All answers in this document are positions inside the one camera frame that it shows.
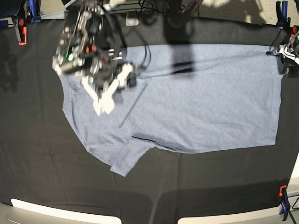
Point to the blue clamp bottom right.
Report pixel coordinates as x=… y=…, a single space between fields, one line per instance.
x=284 y=202

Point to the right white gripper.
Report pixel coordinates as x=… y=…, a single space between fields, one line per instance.
x=104 y=102

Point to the red clamp left edge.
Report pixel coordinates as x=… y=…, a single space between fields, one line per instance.
x=21 y=31

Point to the black table cloth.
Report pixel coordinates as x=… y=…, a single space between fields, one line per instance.
x=42 y=161

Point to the blue clamp top left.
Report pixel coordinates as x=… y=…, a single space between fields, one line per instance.
x=33 y=10

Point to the red clamp edge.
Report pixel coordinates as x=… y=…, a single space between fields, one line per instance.
x=295 y=29
x=21 y=31

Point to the red clamp right edge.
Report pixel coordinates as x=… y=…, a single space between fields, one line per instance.
x=295 y=29

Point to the blue clamp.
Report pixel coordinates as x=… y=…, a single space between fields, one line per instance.
x=283 y=21
x=284 y=202
x=33 y=10

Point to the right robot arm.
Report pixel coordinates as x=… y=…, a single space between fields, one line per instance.
x=90 y=48

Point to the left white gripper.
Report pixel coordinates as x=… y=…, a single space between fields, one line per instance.
x=286 y=54

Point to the blue grey t-shirt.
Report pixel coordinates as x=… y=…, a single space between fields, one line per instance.
x=190 y=99

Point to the blue clamp top right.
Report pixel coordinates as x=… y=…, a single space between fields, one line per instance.
x=283 y=21

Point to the white bracket top centre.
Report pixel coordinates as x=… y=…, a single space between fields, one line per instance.
x=131 y=19

